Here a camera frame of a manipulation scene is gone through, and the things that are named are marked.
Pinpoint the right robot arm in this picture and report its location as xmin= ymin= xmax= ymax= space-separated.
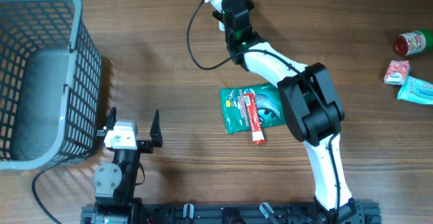
xmin=206 ymin=0 xmax=352 ymax=223

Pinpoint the red white small packet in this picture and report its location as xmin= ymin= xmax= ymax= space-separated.
xmin=384 ymin=60 xmax=411 ymax=85

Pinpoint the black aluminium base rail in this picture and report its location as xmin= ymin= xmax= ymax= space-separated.
xmin=80 ymin=202 xmax=382 ymax=224

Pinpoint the green lid plastic jar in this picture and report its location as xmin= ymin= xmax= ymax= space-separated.
xmin=394 ymin=29 xmax=432 ymax=56

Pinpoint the green 3M gloves package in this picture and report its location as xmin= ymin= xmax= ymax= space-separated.
xmin=219 ymin=83 xmax=286 ymax=134

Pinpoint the red toothpaste tube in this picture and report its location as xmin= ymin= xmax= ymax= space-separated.
xmin=244 ymin=93 xmax=265 ymax=145

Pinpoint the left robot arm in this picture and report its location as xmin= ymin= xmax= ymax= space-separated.
xmin=81 ymin=107 xmax=163 ymax=224

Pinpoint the light green wipes packet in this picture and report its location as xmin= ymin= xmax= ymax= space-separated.
xmin=397 ymin=76 xmax=432 ymax=105

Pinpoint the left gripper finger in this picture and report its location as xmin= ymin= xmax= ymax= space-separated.
xmin=103 ymin=107 xmax=116 ymax=131
xmin=150 ymin=110 xmax=163 ymax=147

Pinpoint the grey plastic shopping basket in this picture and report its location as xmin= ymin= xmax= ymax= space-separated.
xmin=1 ymin=0 xmax=103 ymax=171

